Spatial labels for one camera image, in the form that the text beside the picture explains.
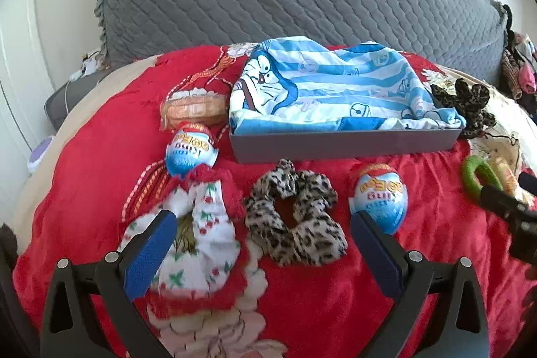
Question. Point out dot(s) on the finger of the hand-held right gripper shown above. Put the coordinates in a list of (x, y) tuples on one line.
[(501, 202)]

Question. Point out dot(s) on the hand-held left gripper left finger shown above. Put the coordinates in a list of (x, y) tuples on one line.
[(150, 254)]

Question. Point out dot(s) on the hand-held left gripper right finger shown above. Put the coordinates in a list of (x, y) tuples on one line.
[(374, 254)]

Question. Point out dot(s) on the dark leopard bow scrunchie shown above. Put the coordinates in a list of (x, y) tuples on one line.
[(465, 98)]

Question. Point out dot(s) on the grey cardboard box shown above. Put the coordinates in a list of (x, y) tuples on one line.
[(335, 146)]

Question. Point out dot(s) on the round tan wafer pack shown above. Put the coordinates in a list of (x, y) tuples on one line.
[(193, 110)]

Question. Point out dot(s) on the yellow orange snack packet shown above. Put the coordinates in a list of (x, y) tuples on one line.
[(509, 177)]

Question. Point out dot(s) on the blue red chocolate egg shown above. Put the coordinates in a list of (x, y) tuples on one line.
[(191, 150), (377, 194)]

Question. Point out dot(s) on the white cherry print scrunchie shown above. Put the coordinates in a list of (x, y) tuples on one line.
[(209, 223)]

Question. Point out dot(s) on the white leopard print scrunchie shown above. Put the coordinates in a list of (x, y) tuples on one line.
[(310, 232)]

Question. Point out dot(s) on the red floral blanket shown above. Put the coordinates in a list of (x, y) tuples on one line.
[(84, 182)]

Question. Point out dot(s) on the pile of clothes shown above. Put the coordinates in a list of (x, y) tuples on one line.
[(518, 68)]

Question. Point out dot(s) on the purple round object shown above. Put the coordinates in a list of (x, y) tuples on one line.
[(40, 156)]

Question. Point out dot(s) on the blue striped cartoon cloth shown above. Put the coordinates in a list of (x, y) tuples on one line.
[(335, 89)]

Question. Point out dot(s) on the grey cushion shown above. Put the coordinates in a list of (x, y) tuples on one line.
[(71, 98)]

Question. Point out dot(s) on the white wardrobe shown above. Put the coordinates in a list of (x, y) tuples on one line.
[(25, 68)]

